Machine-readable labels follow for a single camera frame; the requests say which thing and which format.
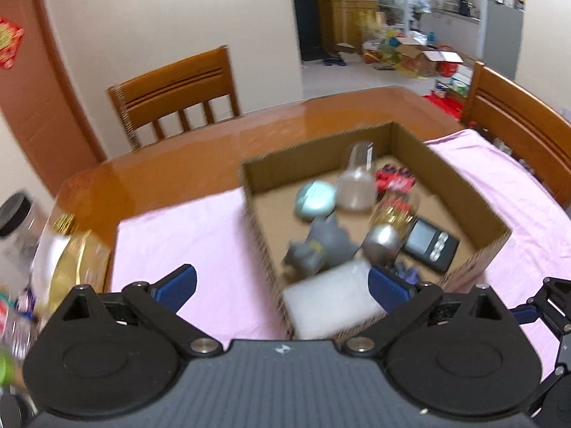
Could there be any red and blue toy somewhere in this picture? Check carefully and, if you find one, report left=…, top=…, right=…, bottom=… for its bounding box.
left=386, top=262, right=422, bottom=287

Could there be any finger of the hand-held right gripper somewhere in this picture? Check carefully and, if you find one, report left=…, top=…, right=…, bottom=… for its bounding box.
left=509, top=302, right=544, bottom=324

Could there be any white translucent plastic box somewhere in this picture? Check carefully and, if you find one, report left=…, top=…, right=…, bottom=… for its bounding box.
left=283, top=261, right=386, bottom=340

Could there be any cardboard box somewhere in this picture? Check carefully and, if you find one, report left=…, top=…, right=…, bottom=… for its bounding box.
left=238, top=121, right=513, bottom=340

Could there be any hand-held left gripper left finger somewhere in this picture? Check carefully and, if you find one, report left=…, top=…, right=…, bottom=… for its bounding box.
left=47, top=264, right=224, bottom=358

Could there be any wooden chair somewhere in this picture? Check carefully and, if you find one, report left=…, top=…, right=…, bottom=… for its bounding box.
left=107, top=45, right=242, bottom=151
left=459, top=60, right=571, bottom=208

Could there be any grey refrigerator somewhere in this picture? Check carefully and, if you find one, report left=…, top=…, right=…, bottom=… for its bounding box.
left=479, top=0, right=525, bottom=80

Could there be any black digital timer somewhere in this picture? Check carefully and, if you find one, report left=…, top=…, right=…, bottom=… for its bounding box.
left=401, top=218, right=460, bottom=274

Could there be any wooden cabinet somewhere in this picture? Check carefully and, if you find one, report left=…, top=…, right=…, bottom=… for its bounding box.
left=331, top=0, right=380, bottom=48

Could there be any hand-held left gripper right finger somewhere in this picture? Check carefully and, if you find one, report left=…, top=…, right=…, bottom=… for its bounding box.
left=341, top=264, right=520, bottom=358

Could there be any grey toy figure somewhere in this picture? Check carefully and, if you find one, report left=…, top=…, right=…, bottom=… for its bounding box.
left=281, top=213, right=360, bottom=282

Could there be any teal oval case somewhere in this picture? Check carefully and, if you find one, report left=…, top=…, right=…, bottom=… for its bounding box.
left=293, top=180, right=336, bottom=220

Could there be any clear jar of gold pins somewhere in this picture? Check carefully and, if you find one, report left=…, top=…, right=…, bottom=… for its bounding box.
left=361, top=189, right=421, bottom=263

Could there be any green lid bottle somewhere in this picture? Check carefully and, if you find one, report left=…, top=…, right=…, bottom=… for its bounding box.
left=0, top=350, right=24, bottom=387

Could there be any pink tablecloth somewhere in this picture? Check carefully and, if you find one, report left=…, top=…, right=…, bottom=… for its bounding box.
left=105, top=128, right=571, bottom=388

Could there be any brown wooden door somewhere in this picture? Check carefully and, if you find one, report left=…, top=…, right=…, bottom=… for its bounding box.
left=0, top=0, right=108, bottom=167

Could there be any red door decoration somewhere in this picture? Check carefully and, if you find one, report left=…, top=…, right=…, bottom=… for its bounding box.
left=0, top=18, right=25, bottom=71

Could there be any gold tissue pack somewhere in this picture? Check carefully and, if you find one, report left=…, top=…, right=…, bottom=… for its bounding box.
left=33, top=213, right=112, bottom=318

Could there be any metal storage shelf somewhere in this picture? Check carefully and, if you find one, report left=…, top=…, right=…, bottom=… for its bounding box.
left=377, top=0, right=409, bottom=33

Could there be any red toy car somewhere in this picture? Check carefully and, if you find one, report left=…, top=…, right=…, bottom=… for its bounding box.
left=375, top=166, right=416, bottom=199

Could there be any clear jar with black lid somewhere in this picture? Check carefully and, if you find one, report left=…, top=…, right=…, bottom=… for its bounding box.
left=0, top=192, right=50, bottom=287

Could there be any pile of floor clutter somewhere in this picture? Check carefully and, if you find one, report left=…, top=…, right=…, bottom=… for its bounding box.
left=334, top=13, right=474, bottom=112

